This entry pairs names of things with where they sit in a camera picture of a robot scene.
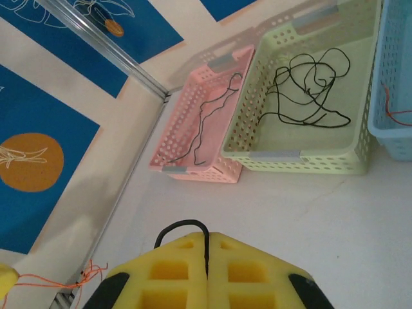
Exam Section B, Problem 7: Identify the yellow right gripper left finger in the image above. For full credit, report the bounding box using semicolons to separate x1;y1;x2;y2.
82;232;209;309

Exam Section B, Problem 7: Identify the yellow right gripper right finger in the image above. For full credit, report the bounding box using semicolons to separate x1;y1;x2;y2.
207;231;335;309

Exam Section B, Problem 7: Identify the thin orange cable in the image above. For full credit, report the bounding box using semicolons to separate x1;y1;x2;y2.
382;82;412;127
14;259;109;289

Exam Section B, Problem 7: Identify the thick black cable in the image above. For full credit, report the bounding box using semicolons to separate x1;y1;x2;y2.
153;220;211;281

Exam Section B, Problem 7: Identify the thick green cable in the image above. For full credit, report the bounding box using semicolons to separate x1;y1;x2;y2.
167;72;244;167

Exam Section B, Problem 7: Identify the thin black cable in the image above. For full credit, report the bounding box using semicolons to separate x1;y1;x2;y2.
289;48;351;97
257;66;351;129

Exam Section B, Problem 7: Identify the green plastic basket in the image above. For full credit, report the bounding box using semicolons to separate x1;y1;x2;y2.
220;0;384;176

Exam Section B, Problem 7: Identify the pink plastic basket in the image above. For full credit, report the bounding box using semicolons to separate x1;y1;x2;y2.
148;44;256;185

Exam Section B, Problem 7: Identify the blue panel large orange circle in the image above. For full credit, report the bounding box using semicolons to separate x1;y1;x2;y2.
0;64;101;255

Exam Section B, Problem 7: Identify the blue plastic basket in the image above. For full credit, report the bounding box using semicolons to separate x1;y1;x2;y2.
366;0;412;162

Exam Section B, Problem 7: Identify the blue panel white line drawing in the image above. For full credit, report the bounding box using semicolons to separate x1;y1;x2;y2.
0;15;129;99

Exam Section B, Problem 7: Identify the blue panel small orange circle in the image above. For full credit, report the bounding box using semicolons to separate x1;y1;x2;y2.
53;0;185;64

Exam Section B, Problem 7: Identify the blue panel beige circle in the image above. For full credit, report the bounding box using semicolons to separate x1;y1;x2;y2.
199;0;258;23

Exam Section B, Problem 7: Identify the aluminium frame post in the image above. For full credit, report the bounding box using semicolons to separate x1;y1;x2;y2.
40;0;171;99

